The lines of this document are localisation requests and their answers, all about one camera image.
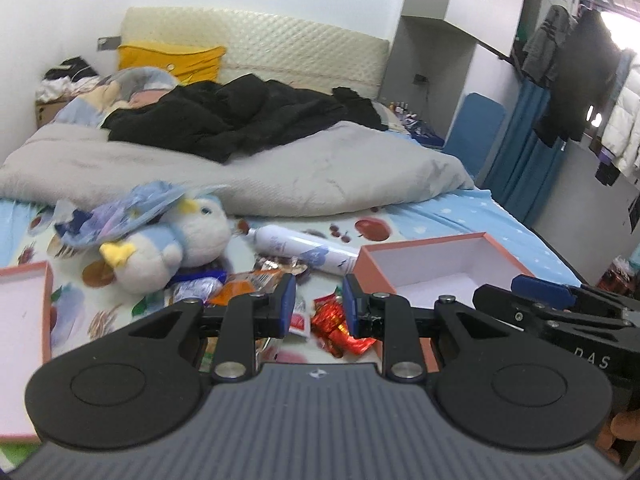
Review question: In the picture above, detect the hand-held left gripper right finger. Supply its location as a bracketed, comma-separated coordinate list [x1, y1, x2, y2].
[342, 274, 507, 383]

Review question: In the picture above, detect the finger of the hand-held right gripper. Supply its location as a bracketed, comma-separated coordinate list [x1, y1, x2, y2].
[511, 275, 640, 319]
[472, 284, 625, 334]

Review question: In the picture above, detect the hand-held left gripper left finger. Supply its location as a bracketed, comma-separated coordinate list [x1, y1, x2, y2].
[114, 274, 297, 382]

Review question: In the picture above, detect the pink cardboard box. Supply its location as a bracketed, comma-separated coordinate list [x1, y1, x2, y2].
[352, 231, 537, 371]

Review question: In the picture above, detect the white red label packet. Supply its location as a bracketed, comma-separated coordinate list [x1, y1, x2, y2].
[289, 297, 314, 339]

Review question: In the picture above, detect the red foil snack packet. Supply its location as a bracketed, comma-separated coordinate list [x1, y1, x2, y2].
[311, 294, 377, 357]

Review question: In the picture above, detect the clear brown candy packet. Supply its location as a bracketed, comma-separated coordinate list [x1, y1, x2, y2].
[254, 254, 314, 280]

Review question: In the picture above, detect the orange snack packet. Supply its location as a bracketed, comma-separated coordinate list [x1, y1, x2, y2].
[207, 269, 286, 307]

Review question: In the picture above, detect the white spray bottle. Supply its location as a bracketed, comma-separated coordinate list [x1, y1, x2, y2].
[236, 220, 361, 276]

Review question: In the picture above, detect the blue snack packet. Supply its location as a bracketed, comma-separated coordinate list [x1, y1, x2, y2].
[169, 270, 227, 306]

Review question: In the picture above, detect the printed bed sheet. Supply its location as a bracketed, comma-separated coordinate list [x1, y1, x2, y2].
[0, 187, 583, 480]

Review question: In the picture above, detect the white penguin plush toy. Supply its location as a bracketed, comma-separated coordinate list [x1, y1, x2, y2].
[99, 195, 232, 295]

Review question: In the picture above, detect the blue curtain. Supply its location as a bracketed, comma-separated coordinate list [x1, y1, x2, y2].
[482, 77, 568, 221]

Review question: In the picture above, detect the grey duvet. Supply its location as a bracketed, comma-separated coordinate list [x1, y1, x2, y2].
[0, 120, 475, 217]

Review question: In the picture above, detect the blue foam mat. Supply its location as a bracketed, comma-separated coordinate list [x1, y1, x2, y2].
[442, 92, 507, 181]

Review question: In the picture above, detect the hanging white down jacket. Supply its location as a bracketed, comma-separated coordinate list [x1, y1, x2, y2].
[597, 50, 640, 186]

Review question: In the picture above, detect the blue printed plastic bag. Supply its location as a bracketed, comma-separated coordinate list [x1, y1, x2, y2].
[54, 181, 231, 261]

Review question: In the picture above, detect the bedside table with bottles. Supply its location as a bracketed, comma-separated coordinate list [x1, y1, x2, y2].
[385, 100, 446, 151]

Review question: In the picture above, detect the black jacket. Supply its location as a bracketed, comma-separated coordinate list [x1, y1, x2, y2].
[101, 75, 383, 163]

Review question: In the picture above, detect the hanging black coat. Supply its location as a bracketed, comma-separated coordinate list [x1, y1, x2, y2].
[532, 10, 623, 148]

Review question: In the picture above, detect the hanging grey garment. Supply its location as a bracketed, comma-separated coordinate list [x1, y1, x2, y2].
[522, 5, 576, 83]

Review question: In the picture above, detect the cream quilted headboard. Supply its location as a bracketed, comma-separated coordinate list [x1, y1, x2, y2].
[119, 6, 391, 103]

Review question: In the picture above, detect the pink box lid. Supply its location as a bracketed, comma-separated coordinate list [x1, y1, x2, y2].
[0, 261, 55, 443]

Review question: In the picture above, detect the pastel patterned blanket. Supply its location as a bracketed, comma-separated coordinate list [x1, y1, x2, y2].
[52, 66, 181, 128]

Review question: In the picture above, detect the pile of clothes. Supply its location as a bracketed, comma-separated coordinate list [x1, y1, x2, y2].
[36, 57, 103, 103]

